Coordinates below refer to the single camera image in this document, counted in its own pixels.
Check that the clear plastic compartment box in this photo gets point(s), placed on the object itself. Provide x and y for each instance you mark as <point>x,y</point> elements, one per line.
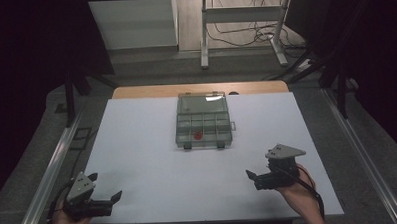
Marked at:
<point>203,115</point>

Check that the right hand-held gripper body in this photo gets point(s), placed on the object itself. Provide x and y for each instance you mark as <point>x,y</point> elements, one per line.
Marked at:
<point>282,170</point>

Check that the aluminium rail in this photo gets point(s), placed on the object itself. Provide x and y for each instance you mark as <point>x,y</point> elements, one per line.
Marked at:
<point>48,177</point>
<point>361,153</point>

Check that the white desk frame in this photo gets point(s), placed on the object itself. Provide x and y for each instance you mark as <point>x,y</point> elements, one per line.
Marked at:
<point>241,14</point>

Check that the white cabinet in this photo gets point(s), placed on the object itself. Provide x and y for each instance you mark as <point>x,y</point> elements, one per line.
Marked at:
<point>133,24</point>

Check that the person's right hand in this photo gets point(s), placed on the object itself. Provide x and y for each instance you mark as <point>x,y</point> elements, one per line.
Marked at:
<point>297,192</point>

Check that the white board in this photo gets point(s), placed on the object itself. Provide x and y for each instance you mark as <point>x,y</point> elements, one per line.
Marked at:
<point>155,167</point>

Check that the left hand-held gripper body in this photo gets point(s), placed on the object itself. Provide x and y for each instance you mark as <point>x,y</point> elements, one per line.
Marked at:
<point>81,202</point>

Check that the red round cap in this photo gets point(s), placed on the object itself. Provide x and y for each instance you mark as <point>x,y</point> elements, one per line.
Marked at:
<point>198,135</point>

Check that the black metal stand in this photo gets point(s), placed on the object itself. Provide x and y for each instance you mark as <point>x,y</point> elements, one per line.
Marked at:
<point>341,87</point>
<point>70,99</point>

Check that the black table grommet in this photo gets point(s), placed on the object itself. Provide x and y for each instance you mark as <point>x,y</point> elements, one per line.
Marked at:
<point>233,93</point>

